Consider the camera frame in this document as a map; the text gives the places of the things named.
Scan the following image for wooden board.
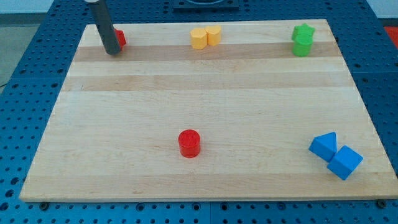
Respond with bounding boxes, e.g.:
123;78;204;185
20;19;397;202

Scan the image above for yellow hexagon block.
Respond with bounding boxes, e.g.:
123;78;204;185
190;27;207;50

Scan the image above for blue triangle block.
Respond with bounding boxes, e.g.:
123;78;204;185
308;132;337;162

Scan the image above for red block behind stick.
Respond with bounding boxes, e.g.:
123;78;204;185
114;29;126;50

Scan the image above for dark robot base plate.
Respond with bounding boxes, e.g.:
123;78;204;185
172;0;239;10

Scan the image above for red cylinder block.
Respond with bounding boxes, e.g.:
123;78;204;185
178;129;200;158

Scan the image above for grey cylindrical robot arm stick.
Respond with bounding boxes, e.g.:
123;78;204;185
85;0;121;55

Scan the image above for green star block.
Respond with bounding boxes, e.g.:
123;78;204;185
292;23;315;40

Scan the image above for yellow heart block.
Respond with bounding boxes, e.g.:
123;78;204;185
205;25;221;46

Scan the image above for blue cube block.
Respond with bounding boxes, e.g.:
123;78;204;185
327;145;363;180

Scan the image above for green cylinder block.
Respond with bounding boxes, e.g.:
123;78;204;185
292;34;313;57

